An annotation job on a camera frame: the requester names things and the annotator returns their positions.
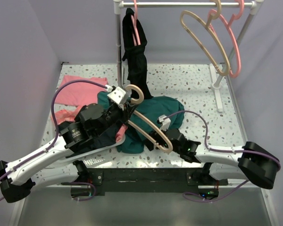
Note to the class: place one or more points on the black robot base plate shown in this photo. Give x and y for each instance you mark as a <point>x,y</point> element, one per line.
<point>145,180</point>

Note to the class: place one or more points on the black shorts on hanger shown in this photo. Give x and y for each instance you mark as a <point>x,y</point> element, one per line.
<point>134,53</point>

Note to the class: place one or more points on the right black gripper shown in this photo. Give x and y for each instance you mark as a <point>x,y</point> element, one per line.
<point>156,135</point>

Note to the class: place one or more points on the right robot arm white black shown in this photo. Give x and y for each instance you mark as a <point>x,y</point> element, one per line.
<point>250,161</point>

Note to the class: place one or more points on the pink hanger holding shorts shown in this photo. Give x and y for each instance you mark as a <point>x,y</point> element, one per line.
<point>136,37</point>

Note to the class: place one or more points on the coral patterned garment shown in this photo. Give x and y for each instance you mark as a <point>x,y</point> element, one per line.
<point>66,115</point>

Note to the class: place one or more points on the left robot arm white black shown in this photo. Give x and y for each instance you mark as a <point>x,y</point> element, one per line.
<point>18,178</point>

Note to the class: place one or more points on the dark navy garment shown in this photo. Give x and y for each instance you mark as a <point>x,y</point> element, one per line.
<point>107,138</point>

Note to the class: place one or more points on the pink folded shirt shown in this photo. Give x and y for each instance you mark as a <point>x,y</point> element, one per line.
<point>80,93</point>

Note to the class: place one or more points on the pink garment in basket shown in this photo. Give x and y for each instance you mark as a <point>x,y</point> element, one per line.
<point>121,133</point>

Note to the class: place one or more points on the white laundry basket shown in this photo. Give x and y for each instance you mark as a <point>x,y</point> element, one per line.
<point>88,158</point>

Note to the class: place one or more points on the teal green shorts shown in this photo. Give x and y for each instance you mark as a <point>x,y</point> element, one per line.
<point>151,109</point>

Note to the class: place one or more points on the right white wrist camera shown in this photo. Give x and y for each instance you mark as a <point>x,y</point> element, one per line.
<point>164,122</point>

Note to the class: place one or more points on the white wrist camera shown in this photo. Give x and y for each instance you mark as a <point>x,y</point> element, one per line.
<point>164,122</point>
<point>118,96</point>

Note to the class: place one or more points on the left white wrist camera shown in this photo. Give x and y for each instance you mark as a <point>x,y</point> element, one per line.
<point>118,96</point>

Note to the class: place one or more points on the beige wooden hanger front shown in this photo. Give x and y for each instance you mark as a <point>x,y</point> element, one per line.
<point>155,143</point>

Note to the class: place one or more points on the white metal clothes rack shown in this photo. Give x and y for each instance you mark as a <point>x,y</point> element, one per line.
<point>227,12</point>

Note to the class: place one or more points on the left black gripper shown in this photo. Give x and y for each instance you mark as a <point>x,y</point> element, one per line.
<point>127,113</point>

